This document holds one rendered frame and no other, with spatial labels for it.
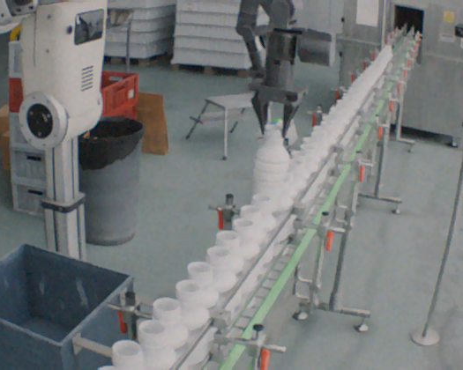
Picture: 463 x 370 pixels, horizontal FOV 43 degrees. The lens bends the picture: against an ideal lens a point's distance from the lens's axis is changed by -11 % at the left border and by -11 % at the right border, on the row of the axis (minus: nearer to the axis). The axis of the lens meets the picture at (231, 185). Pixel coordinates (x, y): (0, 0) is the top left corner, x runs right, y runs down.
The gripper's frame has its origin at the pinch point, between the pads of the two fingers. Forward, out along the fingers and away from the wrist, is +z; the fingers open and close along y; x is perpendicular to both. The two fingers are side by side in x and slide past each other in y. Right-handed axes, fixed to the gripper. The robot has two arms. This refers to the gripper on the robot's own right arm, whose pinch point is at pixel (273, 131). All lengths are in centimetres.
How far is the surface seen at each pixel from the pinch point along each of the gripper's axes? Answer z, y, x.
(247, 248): 15.1, 2.4, -19.2
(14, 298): 46, -55, -16
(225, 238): 12.6, -0.7, -22.1
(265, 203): 11.6, 1.4, -6.8
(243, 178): 129, -95, 297
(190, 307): 13.8, 1.8, -42.8
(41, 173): 101, -185, 172
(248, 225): 12.5, 1.2, -15.9
